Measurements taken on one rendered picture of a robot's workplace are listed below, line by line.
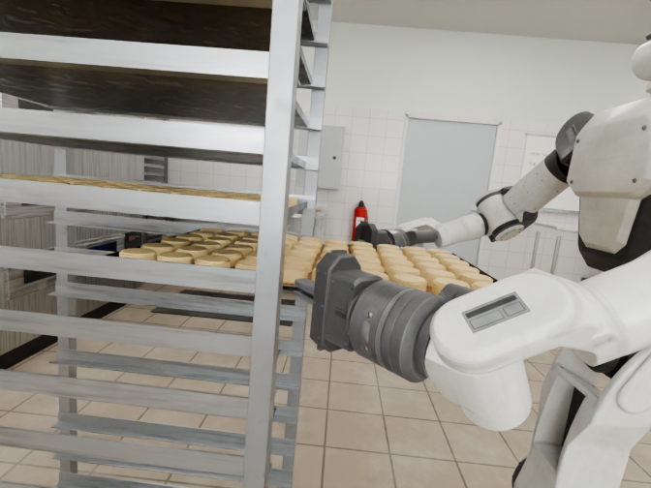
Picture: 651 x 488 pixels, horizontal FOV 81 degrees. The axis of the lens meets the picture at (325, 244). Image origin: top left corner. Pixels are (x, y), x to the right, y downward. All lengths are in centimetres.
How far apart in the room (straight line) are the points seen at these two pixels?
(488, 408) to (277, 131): 35
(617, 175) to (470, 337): 52
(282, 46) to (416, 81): 436
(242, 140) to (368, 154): 415
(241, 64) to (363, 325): 34
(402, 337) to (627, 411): 55
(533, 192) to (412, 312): 77
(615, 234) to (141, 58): 75
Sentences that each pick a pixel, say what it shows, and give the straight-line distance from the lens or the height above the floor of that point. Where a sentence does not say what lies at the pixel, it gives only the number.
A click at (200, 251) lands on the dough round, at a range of 64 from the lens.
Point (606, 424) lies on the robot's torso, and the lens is 85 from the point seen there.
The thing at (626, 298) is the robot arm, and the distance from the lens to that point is 37.
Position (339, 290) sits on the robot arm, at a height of 107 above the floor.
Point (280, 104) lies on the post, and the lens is 47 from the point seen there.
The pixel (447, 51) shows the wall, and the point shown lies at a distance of 497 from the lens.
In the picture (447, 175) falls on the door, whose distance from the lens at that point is 479.
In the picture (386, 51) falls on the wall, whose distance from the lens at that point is 486.
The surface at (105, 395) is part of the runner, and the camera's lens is 66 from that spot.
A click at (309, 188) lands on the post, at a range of 91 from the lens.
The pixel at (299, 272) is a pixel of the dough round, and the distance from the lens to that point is 54.
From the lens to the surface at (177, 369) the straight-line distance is 110.
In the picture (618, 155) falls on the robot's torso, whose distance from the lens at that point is 79.
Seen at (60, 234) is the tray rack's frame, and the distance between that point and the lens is 116.
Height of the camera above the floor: 118
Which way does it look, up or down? 9 degrees down
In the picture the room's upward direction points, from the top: 5 degrees clockwise
